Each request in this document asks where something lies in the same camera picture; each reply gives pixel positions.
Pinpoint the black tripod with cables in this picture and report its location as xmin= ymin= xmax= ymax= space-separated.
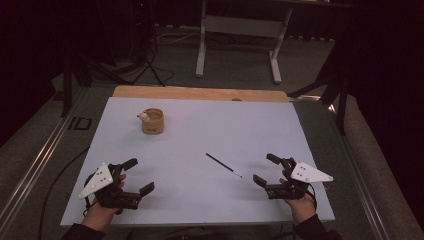
xmin=96 ymin=0 xmax=175 ymax=88

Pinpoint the person's right hand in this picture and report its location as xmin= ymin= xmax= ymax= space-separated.
xmin=278 ymin=177 xmax=318 ymax=226

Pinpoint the white metal desk frame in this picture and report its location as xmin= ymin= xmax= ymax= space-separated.
xmin=195 ymin=0 xmax=295 ymax=85

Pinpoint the aluminium floor rail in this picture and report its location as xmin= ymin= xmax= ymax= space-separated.
xmin=0 ymin=88 xmax=88 ymax=231
xmin=328 ymin=104 xmax=391 ymax=240

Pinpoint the wooden table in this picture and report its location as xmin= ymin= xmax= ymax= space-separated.
xmin=112 ymin=85 xmax=291 ymax=103

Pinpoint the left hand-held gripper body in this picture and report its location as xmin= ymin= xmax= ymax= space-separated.
xmin=78 ymin=162 xmax=141 ymax=211

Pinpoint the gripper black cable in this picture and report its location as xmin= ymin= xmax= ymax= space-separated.
xmin=307 ymin=182 xmax=318 ymax=211
xmin=81 ymin=173 xmax=98 ymax=218

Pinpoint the black floor cable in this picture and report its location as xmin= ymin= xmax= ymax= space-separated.
xmin=37 ymin=145 xmax=91 ymax=240

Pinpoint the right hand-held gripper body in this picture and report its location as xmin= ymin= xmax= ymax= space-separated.
xmin=264 ymin=157 xmax=335 ymax=201

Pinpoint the black metal stand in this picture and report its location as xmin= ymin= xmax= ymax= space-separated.
xmin=288 ymin=39 xmax=351 ymax=136
xmin=60 ymin=54 xmax=88 ymax=118

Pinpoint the round wooden cup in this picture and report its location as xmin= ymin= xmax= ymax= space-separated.
xmin=137 ymin=107 xmax=165 ymax=136

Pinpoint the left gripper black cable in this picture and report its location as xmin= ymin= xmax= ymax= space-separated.
xmin=81 ymin=173 xmax=98 ymax=218

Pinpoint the white table mat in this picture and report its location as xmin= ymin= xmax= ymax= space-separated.
xmin=60 ymin=96 xmax=336 ymax=228

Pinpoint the person's left hand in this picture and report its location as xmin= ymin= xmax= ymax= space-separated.
xmin=81 ymin=173 xmax=128 ymax=233

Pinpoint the thin black paintbrush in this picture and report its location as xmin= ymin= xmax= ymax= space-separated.
xmin=205 ymin=152 xmax=244 ymax=179

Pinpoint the white floor cable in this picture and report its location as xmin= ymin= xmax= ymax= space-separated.
xmin=150 ymin=23 xmax=202 ymax=47

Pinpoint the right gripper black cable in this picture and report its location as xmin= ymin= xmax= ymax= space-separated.
xmin=307 ymin=182 xmax=318 ymax=211

